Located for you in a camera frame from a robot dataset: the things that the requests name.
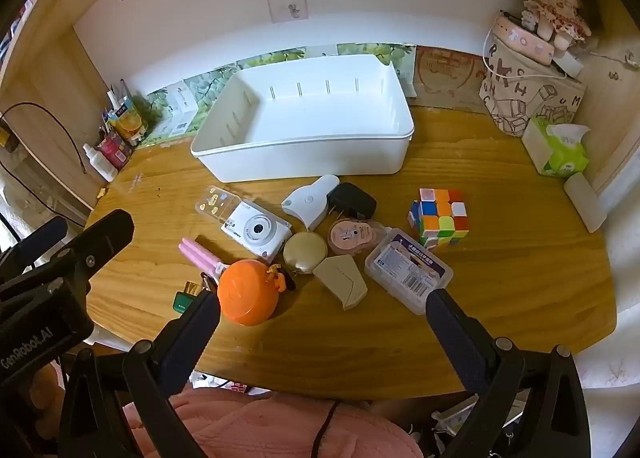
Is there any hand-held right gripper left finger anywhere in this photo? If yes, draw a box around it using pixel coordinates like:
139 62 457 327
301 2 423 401
59 292 222 458

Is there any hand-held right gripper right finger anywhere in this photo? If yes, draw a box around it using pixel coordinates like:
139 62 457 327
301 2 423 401
425 288 591 458

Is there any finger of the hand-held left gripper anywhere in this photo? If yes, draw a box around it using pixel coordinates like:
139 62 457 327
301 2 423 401
0 217 68 283
0 209 135 301

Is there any orange round case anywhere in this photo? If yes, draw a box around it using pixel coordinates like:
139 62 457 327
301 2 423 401
216 259 281 327

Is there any clear box with blue label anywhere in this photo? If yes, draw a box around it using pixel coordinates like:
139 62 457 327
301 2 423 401
363 227 455 315

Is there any yellow keychain charm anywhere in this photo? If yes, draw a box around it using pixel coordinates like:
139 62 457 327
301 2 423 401
265 264 297 293

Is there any clear case with yellow stickers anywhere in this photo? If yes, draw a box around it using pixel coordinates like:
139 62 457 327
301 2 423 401
194 185 243 225

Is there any multicoloured puzzle cube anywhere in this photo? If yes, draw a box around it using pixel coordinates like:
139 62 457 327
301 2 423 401
406 188 471 249

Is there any white compact camera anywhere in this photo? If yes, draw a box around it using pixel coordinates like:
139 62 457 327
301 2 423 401
220 199 293 263

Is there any gold round compact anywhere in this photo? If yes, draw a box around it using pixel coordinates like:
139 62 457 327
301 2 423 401
282 232 328 276

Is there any pink correction tape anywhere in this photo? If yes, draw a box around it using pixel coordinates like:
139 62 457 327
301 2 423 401
327 218 388 257

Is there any black charger plug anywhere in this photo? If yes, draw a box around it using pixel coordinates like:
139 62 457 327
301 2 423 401
327 182 378 223

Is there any white plastic gadget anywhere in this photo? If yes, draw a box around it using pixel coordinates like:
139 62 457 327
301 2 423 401
281 174 342 232

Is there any white plastic storage bin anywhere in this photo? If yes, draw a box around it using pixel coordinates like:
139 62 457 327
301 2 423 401
190 54 416 183

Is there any green key fob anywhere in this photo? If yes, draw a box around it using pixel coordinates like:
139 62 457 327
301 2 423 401
172 280 208 313

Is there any small white bottle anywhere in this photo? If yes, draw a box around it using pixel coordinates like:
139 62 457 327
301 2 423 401
82 144 118 183

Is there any pink snack packet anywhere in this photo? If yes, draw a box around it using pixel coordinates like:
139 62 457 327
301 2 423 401
97 132 133 169

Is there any white box with barcode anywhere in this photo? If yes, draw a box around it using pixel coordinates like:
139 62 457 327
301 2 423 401
150 82 201 141

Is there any wooden desk hutch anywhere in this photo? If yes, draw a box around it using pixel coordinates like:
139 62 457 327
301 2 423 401
0 0 640 219

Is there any plain white box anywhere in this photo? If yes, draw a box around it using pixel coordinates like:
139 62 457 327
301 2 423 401
563 172 608 233

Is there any green tissue pack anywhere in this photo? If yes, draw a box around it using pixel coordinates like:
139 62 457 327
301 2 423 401
521 117 590 179

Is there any letter printed fabric bag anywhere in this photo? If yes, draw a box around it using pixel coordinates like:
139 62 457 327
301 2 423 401
479 30 587 137

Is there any brown printed poster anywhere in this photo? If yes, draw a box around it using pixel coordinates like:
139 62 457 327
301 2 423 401
412 45 493 111

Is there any leaf printed paper strip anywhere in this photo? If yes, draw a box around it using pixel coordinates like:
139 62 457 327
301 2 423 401
132 42 418 149

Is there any white charger block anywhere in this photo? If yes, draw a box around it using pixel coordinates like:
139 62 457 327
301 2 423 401
550 48 586 78

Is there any pink round case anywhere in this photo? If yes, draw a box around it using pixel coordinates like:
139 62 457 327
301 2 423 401
492 12 557 66

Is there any brown-haired rag doll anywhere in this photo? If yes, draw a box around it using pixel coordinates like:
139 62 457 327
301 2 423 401
517 0 601 51

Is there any square pink wall sticker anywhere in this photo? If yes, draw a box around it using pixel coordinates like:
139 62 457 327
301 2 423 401
265 0 309 23

